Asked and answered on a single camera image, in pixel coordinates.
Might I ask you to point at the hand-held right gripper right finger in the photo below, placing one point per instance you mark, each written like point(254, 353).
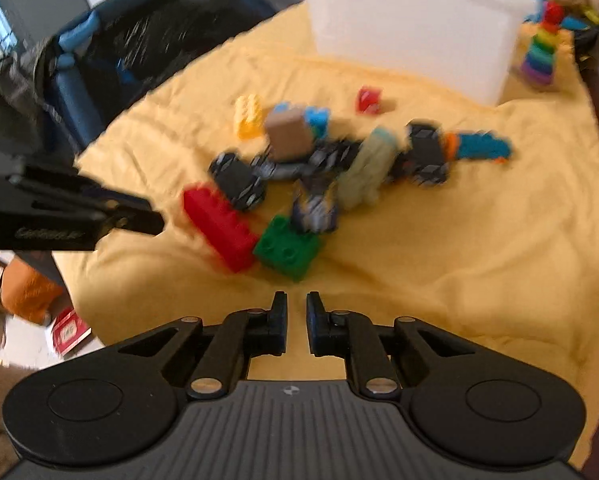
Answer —
point(313, 312)

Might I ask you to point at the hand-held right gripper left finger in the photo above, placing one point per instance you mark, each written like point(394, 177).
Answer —
point(279, 312)

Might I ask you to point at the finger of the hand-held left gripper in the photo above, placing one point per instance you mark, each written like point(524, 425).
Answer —
point(134, 217)

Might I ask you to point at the yellow toy brick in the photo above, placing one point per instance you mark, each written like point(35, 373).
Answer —
point(247, 119)

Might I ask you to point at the blue toy brick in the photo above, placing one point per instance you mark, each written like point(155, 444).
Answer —
point(318, 121)

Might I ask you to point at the white plastic storage bin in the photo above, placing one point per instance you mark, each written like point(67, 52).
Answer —
point(404, 25)

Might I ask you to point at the green toy brick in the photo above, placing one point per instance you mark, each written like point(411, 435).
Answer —
point(287, 247)

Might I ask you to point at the orange bag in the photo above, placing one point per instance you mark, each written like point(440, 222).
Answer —
point(32, 292)

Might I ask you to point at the long red toy brick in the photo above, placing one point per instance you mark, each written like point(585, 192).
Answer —
point(219, 227)

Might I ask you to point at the black grey toy part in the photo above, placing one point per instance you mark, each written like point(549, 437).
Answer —
point(237, 180)
point(427, 152)

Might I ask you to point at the red box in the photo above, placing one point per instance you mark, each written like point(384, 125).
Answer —
point(69, 332)

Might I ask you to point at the pale green toy block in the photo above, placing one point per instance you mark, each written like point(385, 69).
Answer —
point(367, 170)

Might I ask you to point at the black toy car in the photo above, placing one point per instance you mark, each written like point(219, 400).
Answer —
point(329, 157)

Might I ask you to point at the brown toy cube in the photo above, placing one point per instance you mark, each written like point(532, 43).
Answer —
point(287, 135)

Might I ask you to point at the yellow cloth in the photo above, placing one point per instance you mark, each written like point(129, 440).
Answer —
point(479, 260)

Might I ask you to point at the black mesh office chair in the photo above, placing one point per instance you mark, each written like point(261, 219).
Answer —
point(154, 35)

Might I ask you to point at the small red toy brick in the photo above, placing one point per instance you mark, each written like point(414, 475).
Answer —
point(368, 100)

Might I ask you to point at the teal orange toy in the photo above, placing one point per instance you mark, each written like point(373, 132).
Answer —
point(479, 147)

